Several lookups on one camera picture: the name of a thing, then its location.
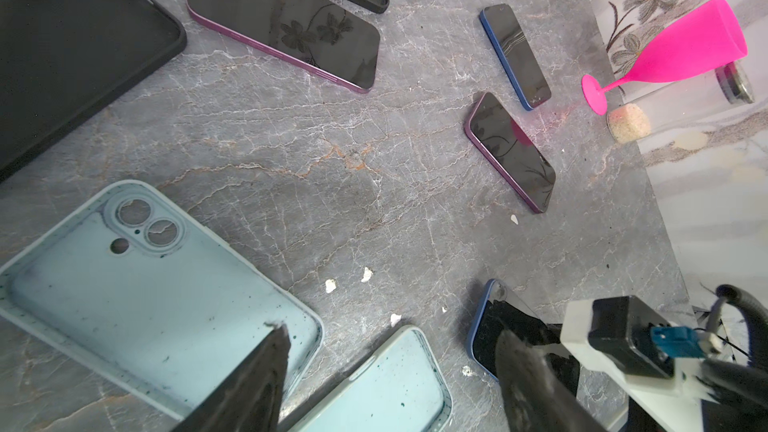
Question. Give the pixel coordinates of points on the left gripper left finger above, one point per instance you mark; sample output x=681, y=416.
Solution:
x=250, y=397

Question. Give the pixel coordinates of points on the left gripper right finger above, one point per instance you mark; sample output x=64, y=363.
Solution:
x=533, y=398

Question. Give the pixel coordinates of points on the blue-edged phone front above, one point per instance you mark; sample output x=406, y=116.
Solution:
x=500, y=310

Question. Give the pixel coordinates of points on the blue-edged phone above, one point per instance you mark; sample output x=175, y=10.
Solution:
x=516, y=56
x=500, y=310

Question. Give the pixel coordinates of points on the light blue case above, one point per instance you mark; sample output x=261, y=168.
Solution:
x=399, y=388
x=132, y=287

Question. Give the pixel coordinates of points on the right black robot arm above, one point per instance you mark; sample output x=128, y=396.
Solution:
x=741, y=389

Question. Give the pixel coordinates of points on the purple-edged phone right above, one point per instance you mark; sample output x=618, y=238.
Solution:
x=504, y=144

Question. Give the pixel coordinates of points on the purple-edged phone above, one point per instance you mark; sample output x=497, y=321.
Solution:
x=318, y=36
x=504, y=144

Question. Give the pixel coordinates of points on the blue-edged phone upper right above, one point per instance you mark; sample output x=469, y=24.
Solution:
x=516, y=56

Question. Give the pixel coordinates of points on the purple-edged phone centre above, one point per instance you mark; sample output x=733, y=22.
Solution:
x=318, y=36

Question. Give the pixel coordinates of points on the black phone case left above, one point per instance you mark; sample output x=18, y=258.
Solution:
x=62, y=61

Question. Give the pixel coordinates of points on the clear jar with cork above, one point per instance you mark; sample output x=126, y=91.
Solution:
x=681, y=103

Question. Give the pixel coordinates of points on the pink plastic goblet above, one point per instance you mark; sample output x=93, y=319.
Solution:
x=707, y=38

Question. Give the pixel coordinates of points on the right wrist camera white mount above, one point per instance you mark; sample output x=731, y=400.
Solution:
x=657, y=363

